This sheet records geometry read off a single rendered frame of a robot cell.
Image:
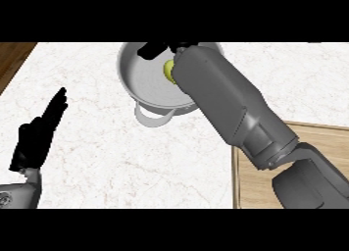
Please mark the pale wooden tray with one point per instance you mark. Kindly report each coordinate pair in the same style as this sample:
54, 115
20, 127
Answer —
277, 163

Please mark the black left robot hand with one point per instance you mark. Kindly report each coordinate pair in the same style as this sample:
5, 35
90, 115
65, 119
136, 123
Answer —
35, 140

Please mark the yellow lemon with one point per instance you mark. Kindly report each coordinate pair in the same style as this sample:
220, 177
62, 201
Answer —
168, 70

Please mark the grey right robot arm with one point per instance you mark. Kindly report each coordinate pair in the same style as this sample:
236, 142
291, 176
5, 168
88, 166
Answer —
248, 124

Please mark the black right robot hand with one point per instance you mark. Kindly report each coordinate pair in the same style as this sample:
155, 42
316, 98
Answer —
153, 49

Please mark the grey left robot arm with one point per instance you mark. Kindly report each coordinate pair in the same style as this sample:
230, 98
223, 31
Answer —
17, 192

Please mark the silver metal pot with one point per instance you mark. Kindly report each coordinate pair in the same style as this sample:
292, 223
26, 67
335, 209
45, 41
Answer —
147, 81

